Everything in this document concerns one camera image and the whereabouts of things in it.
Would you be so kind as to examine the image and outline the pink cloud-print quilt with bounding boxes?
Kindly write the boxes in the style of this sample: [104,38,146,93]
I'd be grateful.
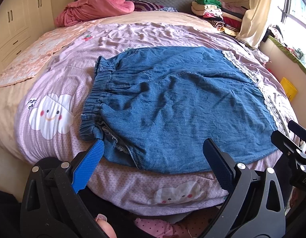
[15,23,296,216]

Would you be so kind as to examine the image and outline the cream wardrobe with handles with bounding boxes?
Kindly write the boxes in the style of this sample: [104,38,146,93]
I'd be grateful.
[0,0,55,74]

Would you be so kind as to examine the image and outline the left hand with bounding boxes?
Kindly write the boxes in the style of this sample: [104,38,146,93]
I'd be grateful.
[95,214,117,238]

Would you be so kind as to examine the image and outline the blue denim pants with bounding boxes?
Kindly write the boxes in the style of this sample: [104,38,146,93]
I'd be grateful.
[80,46,285,174]

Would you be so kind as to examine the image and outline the stack of folded clothes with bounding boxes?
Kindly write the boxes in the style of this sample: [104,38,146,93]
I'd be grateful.
[191,0,247,37]

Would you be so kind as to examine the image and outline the cream curtain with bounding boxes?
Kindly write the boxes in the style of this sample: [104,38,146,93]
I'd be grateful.
[237,0,272,49]

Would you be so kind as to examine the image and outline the peach floral bed sheet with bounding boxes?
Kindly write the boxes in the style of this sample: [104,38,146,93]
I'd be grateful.
[0,19,103,88]

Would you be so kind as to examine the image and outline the yellow bag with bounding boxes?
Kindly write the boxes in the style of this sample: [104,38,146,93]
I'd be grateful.
[280,77,298,101]

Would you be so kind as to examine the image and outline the window with frame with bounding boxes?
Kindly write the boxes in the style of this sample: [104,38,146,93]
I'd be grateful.
[278,0,306,33]

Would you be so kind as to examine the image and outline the purple striped pillow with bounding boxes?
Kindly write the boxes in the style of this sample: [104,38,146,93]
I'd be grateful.
[131,0,163,12]

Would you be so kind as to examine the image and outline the clutter on window sill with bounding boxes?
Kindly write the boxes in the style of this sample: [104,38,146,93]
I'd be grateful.
[266,25,306,69]

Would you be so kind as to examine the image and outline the pink crumpled blanket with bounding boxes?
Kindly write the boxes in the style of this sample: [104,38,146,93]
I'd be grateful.
[55,0,135,27]

